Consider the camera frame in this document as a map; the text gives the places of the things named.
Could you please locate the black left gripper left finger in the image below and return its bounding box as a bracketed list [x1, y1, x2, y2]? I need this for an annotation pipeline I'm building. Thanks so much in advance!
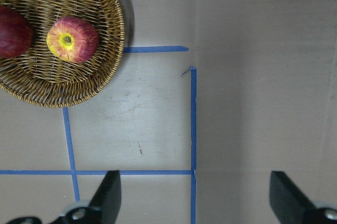
[7, 170, 122, 224]

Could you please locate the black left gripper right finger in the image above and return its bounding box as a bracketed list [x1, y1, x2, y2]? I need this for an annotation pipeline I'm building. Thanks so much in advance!
[269, 171, 336, 224]

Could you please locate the red yellow apple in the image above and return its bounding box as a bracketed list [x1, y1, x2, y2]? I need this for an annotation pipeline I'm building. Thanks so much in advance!
[46, 16, 99, 63]

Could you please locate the round wicker basket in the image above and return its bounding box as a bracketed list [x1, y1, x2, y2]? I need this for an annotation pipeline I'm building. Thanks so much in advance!
[1, 0, 125, 108]

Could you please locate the dark red apple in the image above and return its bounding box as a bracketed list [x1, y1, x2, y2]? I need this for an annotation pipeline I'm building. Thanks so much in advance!
[1, 6, 33, 59]

